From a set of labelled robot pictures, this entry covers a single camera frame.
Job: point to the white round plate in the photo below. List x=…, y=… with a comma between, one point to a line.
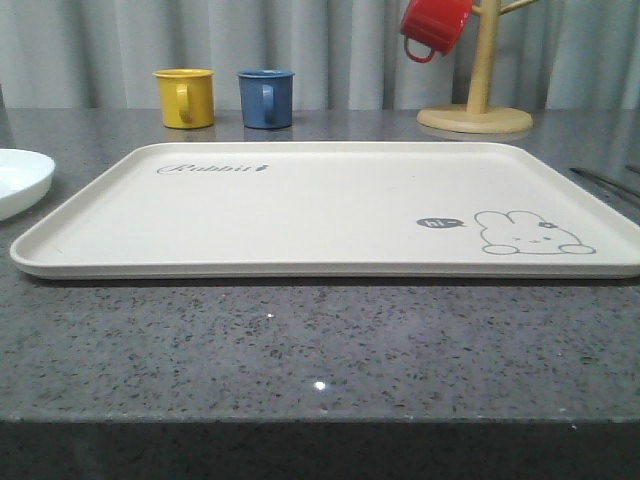
x=26, y=177

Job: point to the cream rabbit serving tray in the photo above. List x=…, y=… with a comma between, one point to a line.
x=434, y=209

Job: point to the blue enamel mug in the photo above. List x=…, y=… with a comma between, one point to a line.
x=266, y=98

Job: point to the yellow enamel mug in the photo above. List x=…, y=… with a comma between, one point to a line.
x=186, y=97

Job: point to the wooden mug tree stand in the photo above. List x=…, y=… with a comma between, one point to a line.
x=477, y=116

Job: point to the red enamel mug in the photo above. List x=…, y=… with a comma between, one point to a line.
x=436, y=24

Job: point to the grey pleated curtain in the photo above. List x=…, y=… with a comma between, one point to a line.
x=344, y=54

